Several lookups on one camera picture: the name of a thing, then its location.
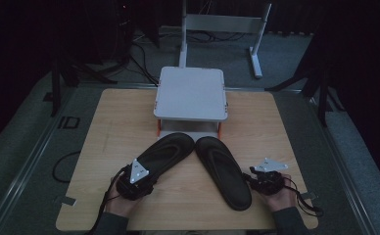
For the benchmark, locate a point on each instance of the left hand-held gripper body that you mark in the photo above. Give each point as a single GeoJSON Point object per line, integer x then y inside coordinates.
{"type": "Point", "coordinates": [135, 182]}

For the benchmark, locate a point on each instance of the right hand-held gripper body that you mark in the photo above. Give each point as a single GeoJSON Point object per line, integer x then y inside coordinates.
{"type": "Point", "coordinates": [269, 181]}

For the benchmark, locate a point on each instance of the black slipper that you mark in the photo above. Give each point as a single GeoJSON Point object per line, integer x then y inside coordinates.
{"type": "Point", "coordinates": [224, 173]}
{"type": "Point", "coordinates": [166, 153]}

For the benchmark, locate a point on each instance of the person's right hand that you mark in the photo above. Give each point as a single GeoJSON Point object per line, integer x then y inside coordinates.
{"type": "Point", "coordinates": [282, 199]}

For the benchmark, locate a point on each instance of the person's left hand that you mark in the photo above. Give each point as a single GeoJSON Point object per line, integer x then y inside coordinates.
{"type": "Point", "coordinates": [121, 205]}

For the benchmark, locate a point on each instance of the grey tape piece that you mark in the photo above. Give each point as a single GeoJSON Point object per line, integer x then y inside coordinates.
{"type": "Point", "coordinates": [308, 195]}
{"type": "Point", "coordinates": [68, 200]}

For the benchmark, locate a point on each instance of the white two-tier shoe rack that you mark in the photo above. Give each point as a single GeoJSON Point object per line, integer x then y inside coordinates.
{"type": "Point", "coordinates": [191, 93]}

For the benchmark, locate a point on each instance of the black metal stand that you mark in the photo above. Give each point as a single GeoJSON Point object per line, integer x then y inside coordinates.
{"type": "Point", "coordinates": [322, 94]}
{"type": "Point", "coordinates": [56, 88]}

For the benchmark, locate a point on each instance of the black computer tower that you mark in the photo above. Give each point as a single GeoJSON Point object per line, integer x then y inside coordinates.
{"type": "Point", "coordinates": [113, 29]}

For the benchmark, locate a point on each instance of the white metal stand frame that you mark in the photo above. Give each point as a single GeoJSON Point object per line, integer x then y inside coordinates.
{"type": "Point", "coordinates": [224, 23]}

